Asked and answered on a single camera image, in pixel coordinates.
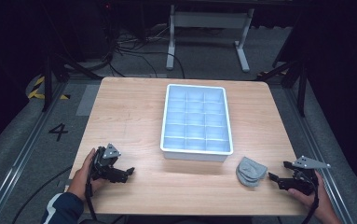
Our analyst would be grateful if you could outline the yellow black hazard tape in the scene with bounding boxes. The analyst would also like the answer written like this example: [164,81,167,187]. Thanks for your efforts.
[26,76,72,102]

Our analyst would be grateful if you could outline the white divided storage tray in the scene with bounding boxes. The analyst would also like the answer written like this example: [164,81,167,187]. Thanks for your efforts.
[159,83,235,163]

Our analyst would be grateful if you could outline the black tripod stand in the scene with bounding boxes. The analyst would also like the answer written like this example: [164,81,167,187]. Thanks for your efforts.
[40,50,103,113]
[255,54,309,119]

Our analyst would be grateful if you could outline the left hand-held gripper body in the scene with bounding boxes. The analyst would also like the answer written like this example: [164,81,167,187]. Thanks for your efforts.
[89,143,128,184]

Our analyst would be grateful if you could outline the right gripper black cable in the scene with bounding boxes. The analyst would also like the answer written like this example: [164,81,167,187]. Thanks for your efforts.
[301,174,321,224]

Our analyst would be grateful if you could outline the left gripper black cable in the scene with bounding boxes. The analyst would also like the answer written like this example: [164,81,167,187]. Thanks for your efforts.
[85,178,98,222]

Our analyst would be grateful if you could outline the tangle of black floor cables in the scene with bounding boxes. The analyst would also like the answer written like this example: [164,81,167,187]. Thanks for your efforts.
[105,26,187,79]

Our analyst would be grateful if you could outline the person's left hand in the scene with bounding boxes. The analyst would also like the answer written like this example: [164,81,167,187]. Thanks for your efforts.
[67,147,106,202]

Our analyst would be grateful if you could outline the black floor cable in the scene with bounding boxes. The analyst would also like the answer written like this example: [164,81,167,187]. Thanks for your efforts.
[10,165,74,224]

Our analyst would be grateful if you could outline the gray floor tape patch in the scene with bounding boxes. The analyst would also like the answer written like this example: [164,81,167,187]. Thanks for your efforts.
[75,84,102,118]

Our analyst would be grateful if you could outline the metal floor rail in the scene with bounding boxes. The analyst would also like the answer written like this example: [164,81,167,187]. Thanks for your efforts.
[0,81,70,224]
[282,87,356,224]

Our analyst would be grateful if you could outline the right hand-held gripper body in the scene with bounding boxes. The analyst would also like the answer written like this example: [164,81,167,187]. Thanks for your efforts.
[285,155,332,197]

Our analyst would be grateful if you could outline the gray socks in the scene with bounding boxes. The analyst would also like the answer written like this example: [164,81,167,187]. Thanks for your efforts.
[235,156,268,189]

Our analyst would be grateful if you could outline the white metal stand frame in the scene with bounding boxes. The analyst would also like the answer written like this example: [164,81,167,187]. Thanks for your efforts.
[165,4,255,74]

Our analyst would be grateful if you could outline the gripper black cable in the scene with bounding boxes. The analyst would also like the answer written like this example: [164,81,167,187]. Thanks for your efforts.
[85,178,98,222]
[301,174,321,224]

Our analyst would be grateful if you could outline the person's right hand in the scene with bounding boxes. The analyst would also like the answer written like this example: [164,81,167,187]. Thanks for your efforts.
[287,172,342,224]

